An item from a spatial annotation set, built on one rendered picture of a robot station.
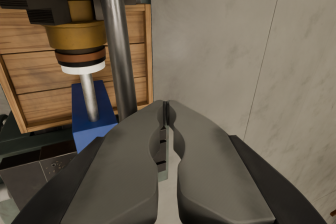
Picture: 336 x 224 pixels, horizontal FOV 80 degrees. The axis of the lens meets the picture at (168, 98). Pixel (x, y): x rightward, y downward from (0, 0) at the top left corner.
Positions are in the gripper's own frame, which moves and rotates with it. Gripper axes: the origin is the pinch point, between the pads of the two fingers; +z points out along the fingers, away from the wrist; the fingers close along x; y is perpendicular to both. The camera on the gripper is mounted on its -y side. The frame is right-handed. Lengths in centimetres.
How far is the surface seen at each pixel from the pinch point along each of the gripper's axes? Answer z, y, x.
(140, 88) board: 45, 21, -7
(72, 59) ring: 18.0, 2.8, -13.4
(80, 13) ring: 19.3, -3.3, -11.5
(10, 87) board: 31.7, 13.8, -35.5
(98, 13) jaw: 20.7, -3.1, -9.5
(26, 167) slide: 25, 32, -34
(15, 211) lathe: 26, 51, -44
